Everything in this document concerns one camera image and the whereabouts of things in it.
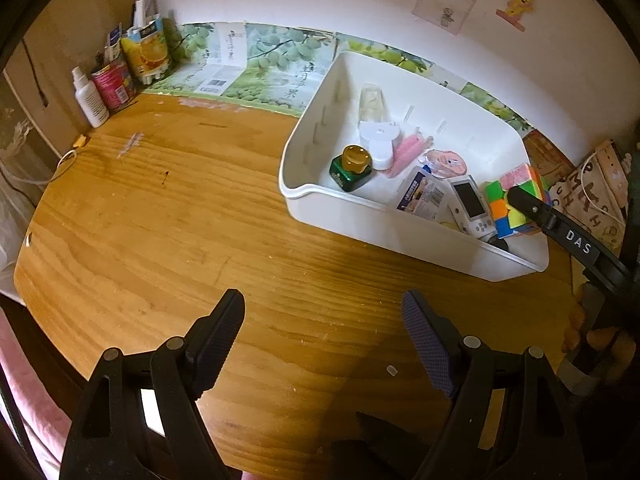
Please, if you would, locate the white plastic storage bin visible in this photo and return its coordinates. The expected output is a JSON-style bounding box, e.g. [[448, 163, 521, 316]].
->
[[278, 51, 550, 282]]

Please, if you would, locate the green grape print cardboard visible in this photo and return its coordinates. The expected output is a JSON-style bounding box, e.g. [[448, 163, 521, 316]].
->
[[145, 20, 536, 133]]

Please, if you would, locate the clear plastic cup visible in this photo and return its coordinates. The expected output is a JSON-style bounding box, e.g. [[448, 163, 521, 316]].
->
[[358, 84, 387, 124]]

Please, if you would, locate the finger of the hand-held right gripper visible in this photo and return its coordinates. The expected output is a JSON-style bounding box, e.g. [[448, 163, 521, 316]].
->
[[504, 184, 632, 301]]

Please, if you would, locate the blue-labelled tube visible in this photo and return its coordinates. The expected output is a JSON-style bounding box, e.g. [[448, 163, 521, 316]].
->
[[106, 22, 126, 61]]

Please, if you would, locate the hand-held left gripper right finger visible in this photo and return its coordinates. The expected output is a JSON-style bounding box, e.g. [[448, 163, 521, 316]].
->
[[401, 289, 586, 480]]

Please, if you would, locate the blue white floss box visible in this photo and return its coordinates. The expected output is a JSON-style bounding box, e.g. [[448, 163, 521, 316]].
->
[[396, 166, 452, 221]]

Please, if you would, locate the white spray bottle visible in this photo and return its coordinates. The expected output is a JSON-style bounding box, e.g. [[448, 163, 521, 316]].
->
[[71, 66, 110, 128]]

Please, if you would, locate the green bottle with gold cap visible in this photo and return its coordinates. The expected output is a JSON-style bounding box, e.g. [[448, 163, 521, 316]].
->
[[329, 144, 374, 193]]

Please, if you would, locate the person's right hand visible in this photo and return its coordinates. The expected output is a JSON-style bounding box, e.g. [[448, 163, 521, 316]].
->
[[561, 296, 637, 378]]

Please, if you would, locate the beige letter-print bag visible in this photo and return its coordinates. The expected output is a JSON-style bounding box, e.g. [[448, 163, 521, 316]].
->
[[562, 157, 628, 242]]

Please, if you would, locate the pink-framed drawing sticker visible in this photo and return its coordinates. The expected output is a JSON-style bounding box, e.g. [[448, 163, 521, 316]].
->
[[412, 0, 477, 36]]

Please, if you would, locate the yellow juice pouch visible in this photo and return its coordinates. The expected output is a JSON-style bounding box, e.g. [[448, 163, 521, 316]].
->
[[120, 19, 173, 86]]

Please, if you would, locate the pink can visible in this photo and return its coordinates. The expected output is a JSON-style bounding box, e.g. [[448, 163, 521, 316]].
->
[[91, 59, 136, 113]]

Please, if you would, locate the white cable with yellow plug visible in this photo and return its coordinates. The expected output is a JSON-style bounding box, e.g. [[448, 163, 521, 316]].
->
[[10, 132, 90, 186]]

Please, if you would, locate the multicoloured puzzle cube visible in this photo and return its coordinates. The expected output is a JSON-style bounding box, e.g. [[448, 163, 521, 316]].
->
[[484, 164, 553, 239]]

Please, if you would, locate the pink bedding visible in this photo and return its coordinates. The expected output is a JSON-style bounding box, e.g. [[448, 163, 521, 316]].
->
[[0, 295, 68, 480]]

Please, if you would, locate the white plastic dispenser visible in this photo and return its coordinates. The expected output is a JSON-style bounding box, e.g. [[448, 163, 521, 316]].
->
[[358, 121, 404, 171]]

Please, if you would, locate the white handheld game console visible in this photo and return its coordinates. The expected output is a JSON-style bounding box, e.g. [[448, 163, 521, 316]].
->
[[447, 174, 498, 238]]

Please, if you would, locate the yellow pony sticker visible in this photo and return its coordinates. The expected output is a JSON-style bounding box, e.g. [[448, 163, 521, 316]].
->
[[496, 0, 535, 33]]

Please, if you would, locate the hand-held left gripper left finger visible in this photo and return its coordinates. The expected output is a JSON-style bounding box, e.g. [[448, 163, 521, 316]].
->
[[59, 288, 246, 480]]

